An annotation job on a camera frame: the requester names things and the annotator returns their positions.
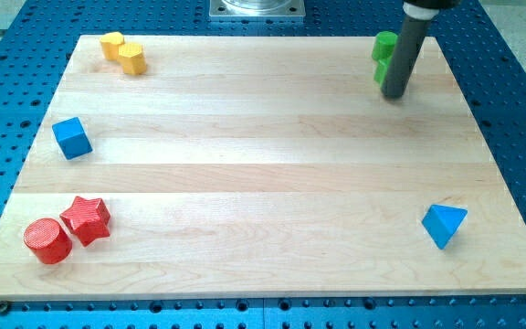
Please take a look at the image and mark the green cylinder block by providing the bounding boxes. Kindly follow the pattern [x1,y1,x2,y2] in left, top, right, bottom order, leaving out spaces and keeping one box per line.
[372,31,398,60]

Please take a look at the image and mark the red cylinder block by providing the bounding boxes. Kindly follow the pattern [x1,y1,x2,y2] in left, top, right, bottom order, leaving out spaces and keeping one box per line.
[23,218,72,264]

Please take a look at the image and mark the blue triangle block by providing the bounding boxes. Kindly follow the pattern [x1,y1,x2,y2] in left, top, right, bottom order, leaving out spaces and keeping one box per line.
[422,204,468,249]

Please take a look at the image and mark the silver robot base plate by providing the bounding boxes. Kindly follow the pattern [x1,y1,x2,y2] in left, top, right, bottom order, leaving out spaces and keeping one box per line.
[209,0,306,18]

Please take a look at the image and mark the red star block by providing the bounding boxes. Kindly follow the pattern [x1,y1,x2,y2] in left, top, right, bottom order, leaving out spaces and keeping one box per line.
[59,196,110,247]

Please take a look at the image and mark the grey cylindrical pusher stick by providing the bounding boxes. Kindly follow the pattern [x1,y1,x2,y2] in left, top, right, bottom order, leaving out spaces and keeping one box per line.
[381,2,440,100]

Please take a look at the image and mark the blue cube block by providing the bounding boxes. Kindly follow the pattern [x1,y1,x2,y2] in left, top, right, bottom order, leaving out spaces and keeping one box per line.
[52,117,93,160]

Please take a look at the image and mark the light wooden board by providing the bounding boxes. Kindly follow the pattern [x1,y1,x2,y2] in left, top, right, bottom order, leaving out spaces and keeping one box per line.
[0,35,526,301]

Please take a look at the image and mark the yellow hexagon block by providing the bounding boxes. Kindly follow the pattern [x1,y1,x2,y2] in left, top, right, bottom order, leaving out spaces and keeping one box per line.
[117,42,147,75]

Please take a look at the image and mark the yellow heart block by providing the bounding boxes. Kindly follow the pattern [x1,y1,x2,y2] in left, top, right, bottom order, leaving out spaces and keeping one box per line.
[100,31,125,61]

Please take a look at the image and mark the green block behind stick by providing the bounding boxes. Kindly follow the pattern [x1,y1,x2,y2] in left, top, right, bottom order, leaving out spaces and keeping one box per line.
[373,57,391,85]

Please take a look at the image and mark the black robot arm end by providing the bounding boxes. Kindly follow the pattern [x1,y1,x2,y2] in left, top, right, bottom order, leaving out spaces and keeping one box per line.
[405,0,461,10]

